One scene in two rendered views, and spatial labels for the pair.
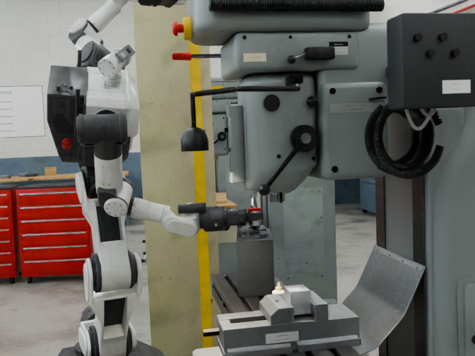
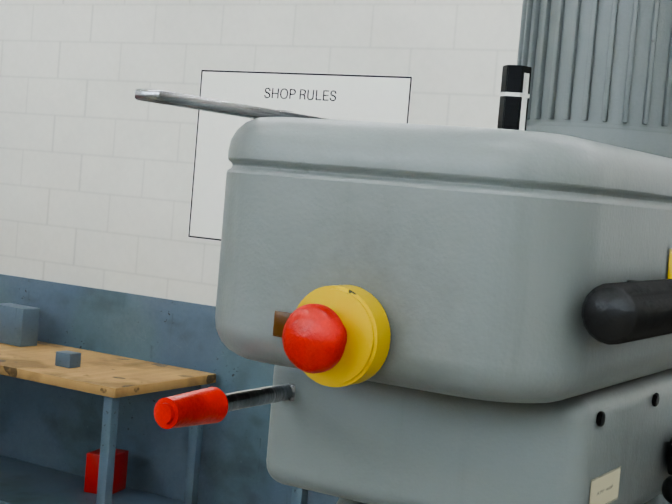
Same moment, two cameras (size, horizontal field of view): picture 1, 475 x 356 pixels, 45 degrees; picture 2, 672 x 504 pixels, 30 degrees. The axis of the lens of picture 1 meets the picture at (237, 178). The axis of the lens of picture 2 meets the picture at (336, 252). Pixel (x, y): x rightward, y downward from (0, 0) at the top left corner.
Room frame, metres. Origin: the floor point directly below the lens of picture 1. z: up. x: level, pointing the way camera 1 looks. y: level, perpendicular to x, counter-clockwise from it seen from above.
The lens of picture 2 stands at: (1.06, 0.68, 1.85)
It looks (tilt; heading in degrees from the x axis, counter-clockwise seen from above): 3 degrees down; 311
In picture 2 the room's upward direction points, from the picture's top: 5 degrees clockwise
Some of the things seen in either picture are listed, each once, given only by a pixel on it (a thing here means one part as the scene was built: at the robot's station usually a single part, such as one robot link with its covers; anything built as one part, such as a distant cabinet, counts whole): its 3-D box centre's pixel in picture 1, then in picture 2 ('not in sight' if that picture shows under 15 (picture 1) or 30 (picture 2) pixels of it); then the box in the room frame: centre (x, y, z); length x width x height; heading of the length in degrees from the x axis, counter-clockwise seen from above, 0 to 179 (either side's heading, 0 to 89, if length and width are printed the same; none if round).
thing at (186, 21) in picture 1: (186, 28); (339, 335); (1.55, 0.12, 1.76); 0.06 x 0.02 x 0.06; 11
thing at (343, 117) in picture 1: (340, 131); not in sight; (1.63, -0.30, 1.47); 0.24 x 0.19 x 0.26; 11
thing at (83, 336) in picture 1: (107, 337); not in sight; (2.22, 0.55, 0.68); 0.21 x 0.20 x 0.13; 23
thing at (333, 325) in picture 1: (286, 321); not in sight; (1.42, -0.11, 0.99); 0.35 x 0.15 x 0.11; 100
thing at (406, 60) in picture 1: (435, 61); not in sight; (1.32, -0.47, 1.62); 0.20 x 0.09 x 0.21; 101
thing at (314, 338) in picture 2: (178, 28); (319, 337); (1.54, 0.14, 1.76); 0.04 x 0.03 x 0.04; 11
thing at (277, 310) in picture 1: (276, 308); not in sight; (1.41, -0.08, 1.03); 0.12 x 0.06 x 0.04; 10
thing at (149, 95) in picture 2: not in sight; (259, 112); (1.68, 0.07, 1.89); 0.24 x 0.04 x 0.01; 101
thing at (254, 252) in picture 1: (254, 258); not in sight; (1.95, -0.05, 1.04); 0.22 x 0.12 x 0.20; 179
